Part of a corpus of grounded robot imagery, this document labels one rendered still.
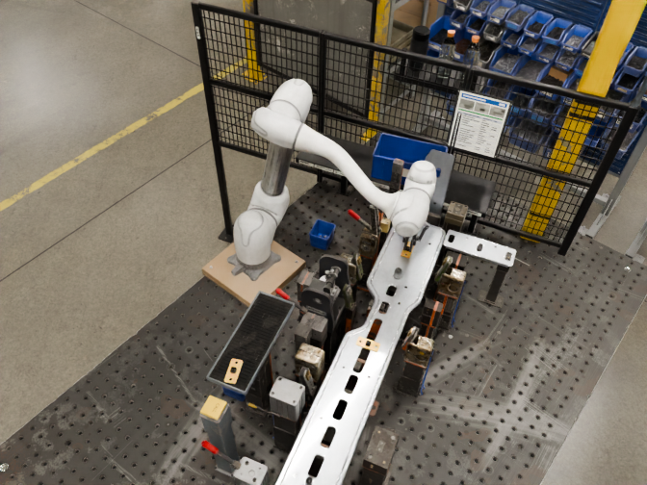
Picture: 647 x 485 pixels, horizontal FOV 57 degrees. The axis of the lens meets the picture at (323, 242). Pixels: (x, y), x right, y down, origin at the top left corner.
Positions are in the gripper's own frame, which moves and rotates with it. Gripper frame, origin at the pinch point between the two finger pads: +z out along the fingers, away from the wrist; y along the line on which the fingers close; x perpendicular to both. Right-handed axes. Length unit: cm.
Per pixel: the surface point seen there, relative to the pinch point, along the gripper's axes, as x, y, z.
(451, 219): 23.4, 11.9, 4.1
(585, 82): 58, 45, -52
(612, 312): 30, 89, 37
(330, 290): -41.6, -17.3, -10.9
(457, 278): -7.9, 22.3, 2.1
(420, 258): -0.3, 5.6, 6.5
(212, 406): -96, -34, -10
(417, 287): -14.8, 8.8, 6.5
